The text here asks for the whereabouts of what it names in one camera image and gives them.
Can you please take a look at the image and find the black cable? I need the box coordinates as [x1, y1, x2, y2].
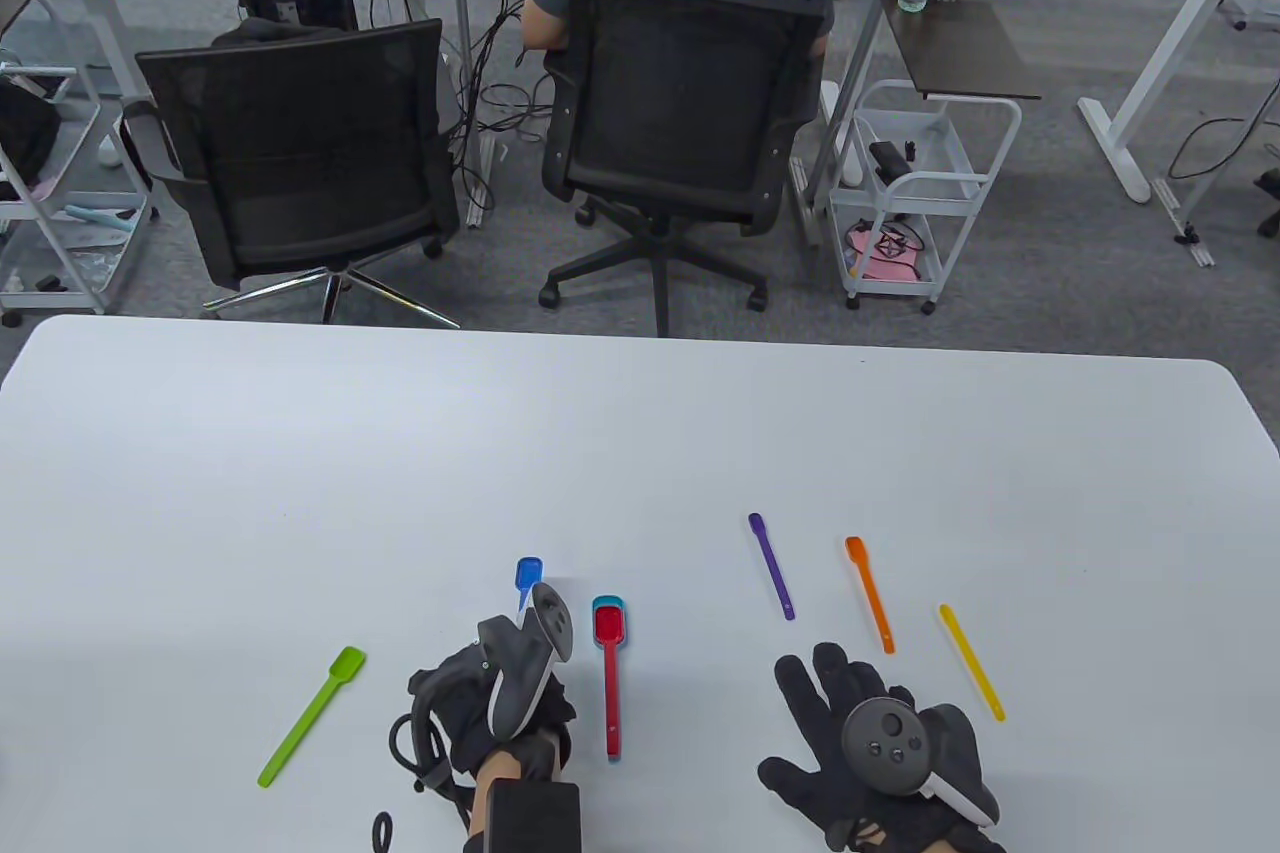
[372, 708, 476, 853]

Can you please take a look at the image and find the purple measuring spoon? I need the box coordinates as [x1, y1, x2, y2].
[748, 513, 797, 621]

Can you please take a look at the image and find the red measuring spoon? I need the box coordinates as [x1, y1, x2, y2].
[593, 603, 628, 759]

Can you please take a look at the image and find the person's left forearm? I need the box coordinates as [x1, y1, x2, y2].
[465, 743, 561, 853]

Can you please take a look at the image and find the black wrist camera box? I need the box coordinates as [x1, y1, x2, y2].
[485, 781, 583, 853]

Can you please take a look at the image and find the black mesh chair chrome base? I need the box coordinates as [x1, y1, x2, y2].
[135, 18, 463, 329]

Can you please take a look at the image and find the person's left hand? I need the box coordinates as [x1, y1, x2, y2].
[408, 618, 578, 779]

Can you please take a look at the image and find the black bag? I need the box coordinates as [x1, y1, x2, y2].
[0, 78, 61, 189]

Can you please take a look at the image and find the person's right hand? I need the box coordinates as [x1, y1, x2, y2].
[757, 643, 1006, 853]

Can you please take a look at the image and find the green measuring spoon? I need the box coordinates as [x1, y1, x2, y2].
[257, 646, 367, 788]

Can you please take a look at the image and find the pink cloth item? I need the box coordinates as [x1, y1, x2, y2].
[845, 221, 926, 282]

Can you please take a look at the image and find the orange measuring spoon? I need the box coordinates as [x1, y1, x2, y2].
[845, 536, 896, 655]

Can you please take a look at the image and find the yellow measuring spoon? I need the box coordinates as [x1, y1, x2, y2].
[938, 604, 1007, 722]

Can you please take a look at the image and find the grey white handheld controller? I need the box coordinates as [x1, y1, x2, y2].
[842, 696, 1001, 826]
[477, 581, 574, 739]

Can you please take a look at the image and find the black handheld device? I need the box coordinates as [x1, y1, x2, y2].
[868, 138, 916, 184]

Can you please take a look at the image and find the teal measuring spoon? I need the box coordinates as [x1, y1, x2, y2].
[591, 595, 631, 764]

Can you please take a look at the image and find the white wire rolling cart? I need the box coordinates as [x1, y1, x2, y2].
[828, 79, 1023, 315]
[0, 63, 161, 329]

